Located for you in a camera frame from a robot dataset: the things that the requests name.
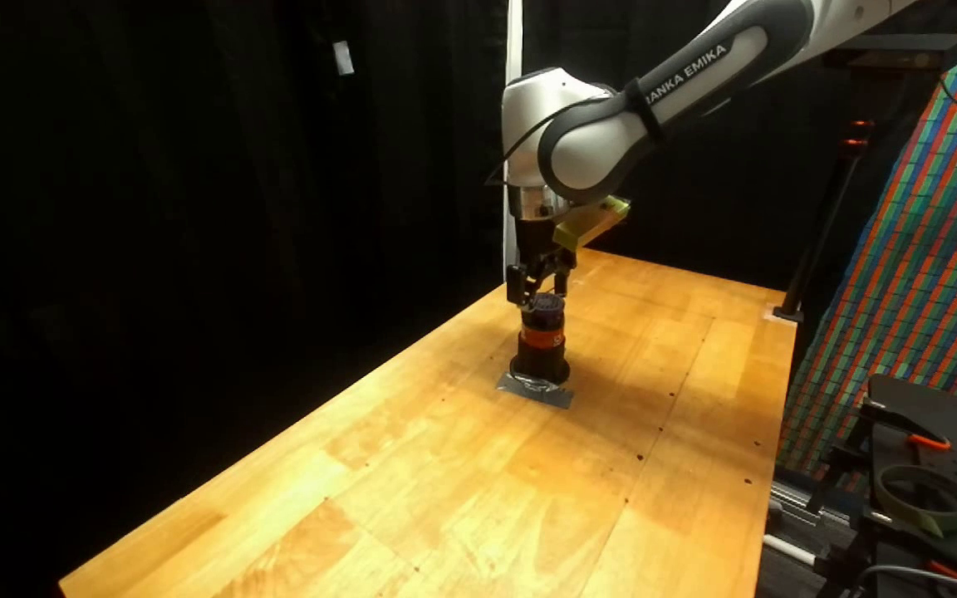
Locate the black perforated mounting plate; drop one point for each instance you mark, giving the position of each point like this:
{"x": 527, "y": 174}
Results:
{"x": 930, "y": 467}

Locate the silver aluminium rail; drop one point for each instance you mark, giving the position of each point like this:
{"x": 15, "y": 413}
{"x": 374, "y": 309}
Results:
{"x": 813, "y": 534}

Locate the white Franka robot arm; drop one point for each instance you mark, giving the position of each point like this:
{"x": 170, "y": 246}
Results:
{"x": 655, "y": 99}

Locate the white vertical pole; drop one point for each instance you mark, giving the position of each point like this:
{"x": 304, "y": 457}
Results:
{"x": 508, "y": 44}

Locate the yellow-green wrist camera mount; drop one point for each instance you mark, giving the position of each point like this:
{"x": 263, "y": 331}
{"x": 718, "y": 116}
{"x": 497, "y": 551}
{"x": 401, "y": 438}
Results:
{"x": 588, "y": 219}

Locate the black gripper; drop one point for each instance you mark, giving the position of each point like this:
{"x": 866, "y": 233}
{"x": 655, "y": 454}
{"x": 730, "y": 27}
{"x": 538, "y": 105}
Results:
{"x": 545, "y": 246}

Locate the grey duct tape piece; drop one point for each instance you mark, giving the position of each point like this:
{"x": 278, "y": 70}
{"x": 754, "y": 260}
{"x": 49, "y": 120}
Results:
{"x": 533, "y": 391}

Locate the black cup with orange band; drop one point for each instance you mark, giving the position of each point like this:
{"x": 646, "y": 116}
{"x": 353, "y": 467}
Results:
{"x": 538, "y": 343}

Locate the black camera tripod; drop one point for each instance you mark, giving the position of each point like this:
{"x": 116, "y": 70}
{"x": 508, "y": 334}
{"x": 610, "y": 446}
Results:
{"x": 828, "y": 219}

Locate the black curtain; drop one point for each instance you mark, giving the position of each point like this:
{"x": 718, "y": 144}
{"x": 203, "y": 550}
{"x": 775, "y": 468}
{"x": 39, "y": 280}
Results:
{"x": 222, "y": 219}

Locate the white paper tag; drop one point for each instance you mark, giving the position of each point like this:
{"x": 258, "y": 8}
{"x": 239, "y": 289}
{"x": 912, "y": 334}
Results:
{"x": 343, "y": 57}

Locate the olive tape roll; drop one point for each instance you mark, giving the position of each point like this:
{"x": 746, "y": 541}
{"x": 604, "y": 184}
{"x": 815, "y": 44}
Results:
{"x": 920, "y": 498}

